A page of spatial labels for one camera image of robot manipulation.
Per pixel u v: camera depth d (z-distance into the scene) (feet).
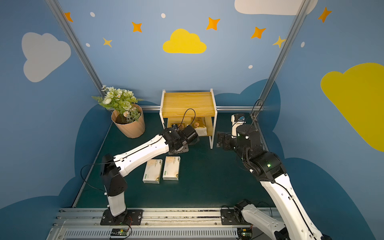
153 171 2.81
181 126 2.41
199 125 2.72
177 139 1.80
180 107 2.68
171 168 2.88
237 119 1.74
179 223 2.43
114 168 1.47
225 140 1.82
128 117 3.13
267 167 1.30
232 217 2.43
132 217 2.42
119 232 2.35
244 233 2.39
